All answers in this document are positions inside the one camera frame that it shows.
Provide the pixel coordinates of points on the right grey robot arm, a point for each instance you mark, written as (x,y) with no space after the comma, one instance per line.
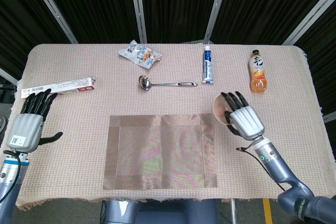
(278,166)

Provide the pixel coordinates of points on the brown woven placemat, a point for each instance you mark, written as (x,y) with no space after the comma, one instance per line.
(160,153)

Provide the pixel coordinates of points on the grey robot torso base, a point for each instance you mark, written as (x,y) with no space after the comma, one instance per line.
(157,213)

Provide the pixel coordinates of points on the metal table leg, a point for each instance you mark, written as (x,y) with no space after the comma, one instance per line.
(233,212)

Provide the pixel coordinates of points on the blue white toothpaste tube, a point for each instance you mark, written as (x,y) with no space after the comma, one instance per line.
(207,66)

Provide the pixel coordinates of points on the black equipment rack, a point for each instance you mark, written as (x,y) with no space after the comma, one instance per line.
(5,93)

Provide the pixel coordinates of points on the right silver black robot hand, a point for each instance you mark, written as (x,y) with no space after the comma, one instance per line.
(246,123)

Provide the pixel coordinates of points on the beige woven tablecloth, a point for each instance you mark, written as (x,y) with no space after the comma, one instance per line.
(78,119)

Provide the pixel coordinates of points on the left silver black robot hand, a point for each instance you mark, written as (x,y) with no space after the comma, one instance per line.
(25,132)

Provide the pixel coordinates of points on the steel soup ladle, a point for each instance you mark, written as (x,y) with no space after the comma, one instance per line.
(144,82)

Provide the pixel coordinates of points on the long white red carton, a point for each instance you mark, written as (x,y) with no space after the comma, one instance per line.
(71,85)

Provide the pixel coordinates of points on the white snack bag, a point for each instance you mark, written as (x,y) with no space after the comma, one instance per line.
(140,54)

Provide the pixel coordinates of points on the black fabric screen panel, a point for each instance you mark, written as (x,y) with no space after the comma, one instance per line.
(92,6)
(15,24)
(262,6)
(178,6)
(320,37)

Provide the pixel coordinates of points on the orange drink bottle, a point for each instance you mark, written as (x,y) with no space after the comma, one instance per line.
(258,77)

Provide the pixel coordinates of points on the pink bowl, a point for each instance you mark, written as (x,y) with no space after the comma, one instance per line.
(219,108)

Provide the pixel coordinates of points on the aluminium screen post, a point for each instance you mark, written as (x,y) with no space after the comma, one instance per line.
(329,117)
(8,75)
(53,7)
(137,7)
(309,21)
(216,7)

